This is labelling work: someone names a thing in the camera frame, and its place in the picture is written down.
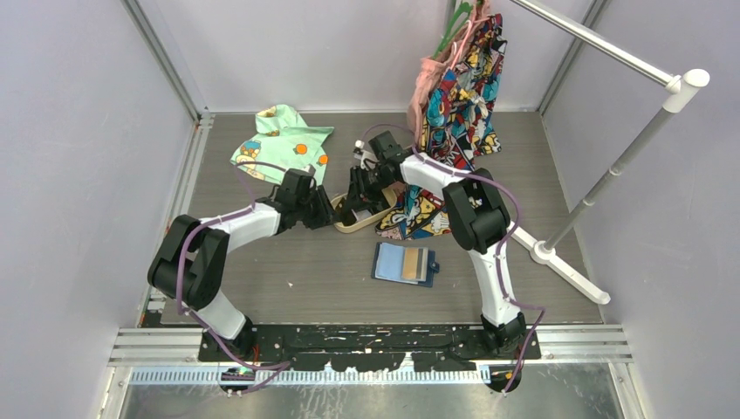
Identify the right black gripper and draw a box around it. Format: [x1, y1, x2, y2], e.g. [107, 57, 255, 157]
[343, 166, 395, 216]

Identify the white credit card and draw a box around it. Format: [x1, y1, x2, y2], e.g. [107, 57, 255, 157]
[353, 209, 373, 223]

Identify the beige oval tray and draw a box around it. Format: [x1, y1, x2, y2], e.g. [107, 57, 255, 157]
[333, 188, 398, 234]

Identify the tan credit card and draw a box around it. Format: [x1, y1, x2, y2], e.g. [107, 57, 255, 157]
[401, 247, 425, 283]

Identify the navy blue card holder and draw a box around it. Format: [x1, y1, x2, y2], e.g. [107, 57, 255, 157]
[371, 242, 440, 288]

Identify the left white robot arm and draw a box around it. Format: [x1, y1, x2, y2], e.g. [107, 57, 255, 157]
[147, 168, 336, 361]

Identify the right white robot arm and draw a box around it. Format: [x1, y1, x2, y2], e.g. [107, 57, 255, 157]
[336, 131, 534, 359]

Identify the green cartoon child shirt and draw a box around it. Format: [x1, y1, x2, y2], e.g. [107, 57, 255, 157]
[230, 104, 334, 185]

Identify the colourful comic print garment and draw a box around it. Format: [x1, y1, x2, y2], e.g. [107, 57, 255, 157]
[374, 13, 507, 240]

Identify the pink hanging garment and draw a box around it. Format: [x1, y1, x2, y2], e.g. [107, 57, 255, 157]
[407, 1, 490, 147]

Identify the green clothes hanger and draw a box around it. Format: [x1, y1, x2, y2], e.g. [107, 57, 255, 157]
[431, 0, 484, 58]

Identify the white clothes rack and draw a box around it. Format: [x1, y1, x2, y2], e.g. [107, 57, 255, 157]
[517, 1, 694, 306]

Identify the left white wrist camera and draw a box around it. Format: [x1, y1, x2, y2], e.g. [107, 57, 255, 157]
[301, 164, 316, 177]

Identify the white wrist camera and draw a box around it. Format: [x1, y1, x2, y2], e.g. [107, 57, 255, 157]
[353, 140, 377, 170]
[301, 164, 316, 177]

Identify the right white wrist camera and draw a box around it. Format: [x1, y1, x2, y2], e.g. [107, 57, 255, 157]
[353, 140, 377, 170]

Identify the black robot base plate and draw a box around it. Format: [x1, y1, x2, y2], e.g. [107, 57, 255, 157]
[199, 322, 542, 374]

